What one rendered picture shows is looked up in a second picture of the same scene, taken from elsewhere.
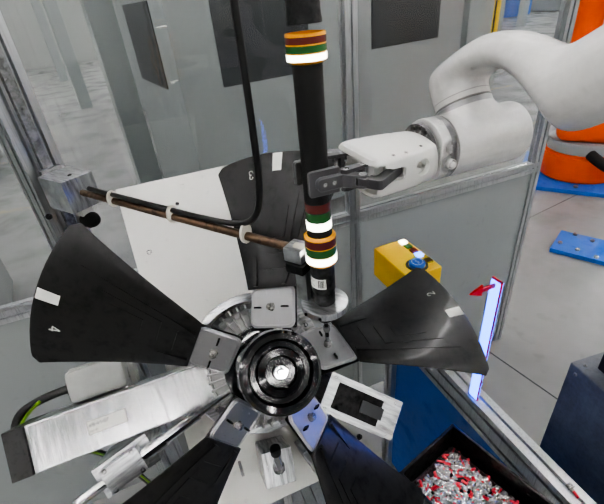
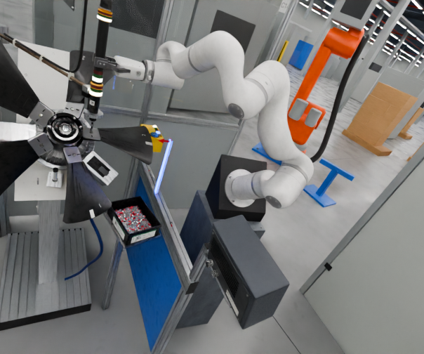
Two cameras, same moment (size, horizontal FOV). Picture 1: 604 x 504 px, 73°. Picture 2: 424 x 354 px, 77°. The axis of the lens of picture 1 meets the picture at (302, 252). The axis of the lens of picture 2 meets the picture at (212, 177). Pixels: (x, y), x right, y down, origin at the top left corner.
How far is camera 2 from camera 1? 0.62 m
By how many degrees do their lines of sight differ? 16
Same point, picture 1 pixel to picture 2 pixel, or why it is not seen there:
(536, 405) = not seen: hidden behind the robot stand
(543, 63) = (175, 53)
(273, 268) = (78, 95)
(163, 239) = (35, 72)
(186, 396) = (22, 134)
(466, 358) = (143, 156)
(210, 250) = (57, 86)
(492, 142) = (167, 77)
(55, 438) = not seen: outside the picture
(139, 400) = not seen: outside the picture
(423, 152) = (139, 68)
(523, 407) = not seen: hidden behind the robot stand
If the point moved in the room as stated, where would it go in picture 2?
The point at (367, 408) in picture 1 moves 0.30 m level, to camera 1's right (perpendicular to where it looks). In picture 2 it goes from (102, 169) to (168, 184)
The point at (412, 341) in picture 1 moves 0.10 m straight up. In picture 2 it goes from (125, 143) to (129, 122)
